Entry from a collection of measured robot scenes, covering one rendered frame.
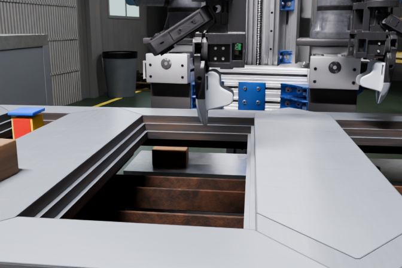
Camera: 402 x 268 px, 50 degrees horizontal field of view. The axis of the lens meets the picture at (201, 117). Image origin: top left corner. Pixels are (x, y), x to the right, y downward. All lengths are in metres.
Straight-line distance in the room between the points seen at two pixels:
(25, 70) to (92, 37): 5.29
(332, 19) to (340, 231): 0.97
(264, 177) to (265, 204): 0.09
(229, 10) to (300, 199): 0.31
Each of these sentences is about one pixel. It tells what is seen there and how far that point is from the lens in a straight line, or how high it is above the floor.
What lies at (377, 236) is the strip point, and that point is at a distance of 0.48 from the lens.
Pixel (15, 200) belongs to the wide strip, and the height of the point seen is 0.87.
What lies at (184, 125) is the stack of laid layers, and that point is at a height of 0.85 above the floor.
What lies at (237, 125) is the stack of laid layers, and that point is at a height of 0.85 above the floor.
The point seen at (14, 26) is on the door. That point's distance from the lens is 5.45.
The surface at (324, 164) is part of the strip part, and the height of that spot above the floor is 0.87.
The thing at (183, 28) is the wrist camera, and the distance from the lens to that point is 0.68.
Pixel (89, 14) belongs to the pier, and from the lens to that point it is 6.70.
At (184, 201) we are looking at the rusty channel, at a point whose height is 0.70.
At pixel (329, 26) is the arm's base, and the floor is 1.08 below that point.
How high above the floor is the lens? 1.07
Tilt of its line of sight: 12 degrees down
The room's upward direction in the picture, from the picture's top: straight up
